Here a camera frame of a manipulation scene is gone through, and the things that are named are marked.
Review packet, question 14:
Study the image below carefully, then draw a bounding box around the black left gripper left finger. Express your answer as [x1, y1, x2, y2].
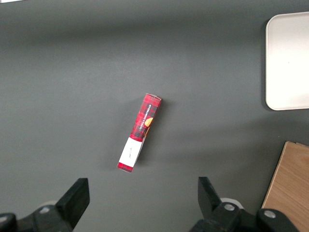
[0, 178, 90, 232]

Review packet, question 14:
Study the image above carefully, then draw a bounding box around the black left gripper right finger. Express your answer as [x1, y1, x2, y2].
[190, 176, 297, 232]

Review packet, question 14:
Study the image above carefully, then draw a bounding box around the oak wooden drawer cabinet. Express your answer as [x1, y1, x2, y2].
[261, 141, 309, 232]

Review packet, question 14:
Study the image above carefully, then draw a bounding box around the red plaid cookie box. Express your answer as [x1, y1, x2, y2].
[117, 93, 163, 174]

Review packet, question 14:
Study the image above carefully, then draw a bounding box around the beige rectangular plastic tray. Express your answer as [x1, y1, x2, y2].
[265, 11, 309, 111]

